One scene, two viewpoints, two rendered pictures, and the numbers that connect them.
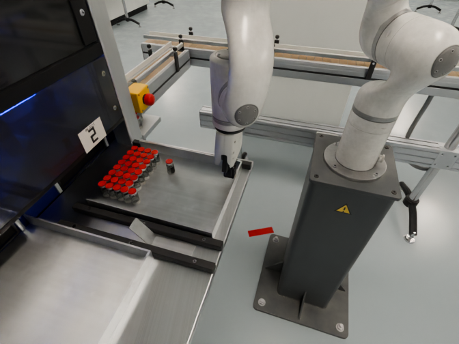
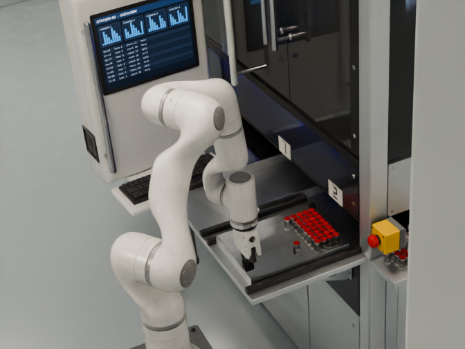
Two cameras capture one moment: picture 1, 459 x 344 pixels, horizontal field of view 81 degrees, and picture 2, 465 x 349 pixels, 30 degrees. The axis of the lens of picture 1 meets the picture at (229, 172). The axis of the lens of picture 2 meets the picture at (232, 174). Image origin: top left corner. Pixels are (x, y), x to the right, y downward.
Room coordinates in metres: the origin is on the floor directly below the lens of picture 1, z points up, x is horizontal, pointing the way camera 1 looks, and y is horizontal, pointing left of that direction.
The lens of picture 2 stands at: (2.16, -1.35, 2.55)
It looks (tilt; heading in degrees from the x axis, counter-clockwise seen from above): 32 degrees down; 141
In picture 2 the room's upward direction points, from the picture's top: 5 degrees counter-clockwise
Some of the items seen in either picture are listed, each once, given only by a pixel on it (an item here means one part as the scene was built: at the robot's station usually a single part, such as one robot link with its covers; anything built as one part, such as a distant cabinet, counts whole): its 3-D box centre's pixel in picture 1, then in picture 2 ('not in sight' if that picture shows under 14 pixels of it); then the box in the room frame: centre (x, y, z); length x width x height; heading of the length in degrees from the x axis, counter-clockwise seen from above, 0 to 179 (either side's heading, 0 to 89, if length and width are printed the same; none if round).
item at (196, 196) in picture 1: (171, 183); (281, 244); (0.52, 0.16, 0.90); 0.34 x 0.26 x 0.04; 73
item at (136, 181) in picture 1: (142, 175); (305, 233); (0.55, 0.25, 0.90); 0.18 x 0.02 x 0.05; 163
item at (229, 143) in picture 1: (229, 139); (245, 235); (0.54, 0.00, 1.03); 0.10 x 0.08 x 0.11; 163
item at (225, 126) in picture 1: (230, 117); (243, 219); (0.55, 0.00, 1.09); 0.09 x 0.08 x 0.03; 163
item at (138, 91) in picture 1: (136, 97); (387, 235); (0.83, 0.31, 1.00); 0.08 x 0.07 x 0.07; 73
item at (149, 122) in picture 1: (136, 124); (401, 266); (0.85, 0.35, 0.87); 0.14 x 0.13 x 0.02; 73
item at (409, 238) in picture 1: (408, 205); not in sight; (1.12, -1.16, 0.07); 0.50 x 0.08 x 0.14; 163
